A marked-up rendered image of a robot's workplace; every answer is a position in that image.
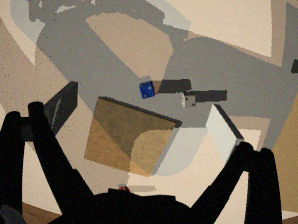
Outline red die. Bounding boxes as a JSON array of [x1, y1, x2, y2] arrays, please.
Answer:
[[119, 186, 130, 192]]

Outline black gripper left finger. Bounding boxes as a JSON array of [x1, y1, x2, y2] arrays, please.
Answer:
[[0, 81, 118, 224]]

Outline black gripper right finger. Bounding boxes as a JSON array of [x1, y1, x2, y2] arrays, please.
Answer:
[[175, 104, 283, 224]]

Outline dark blue die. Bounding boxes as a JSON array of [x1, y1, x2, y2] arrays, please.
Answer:
[[139, 81, 155, 99]]

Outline brown textured mat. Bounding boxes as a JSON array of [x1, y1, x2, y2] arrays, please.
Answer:
[[84, 97, 176, 177]]

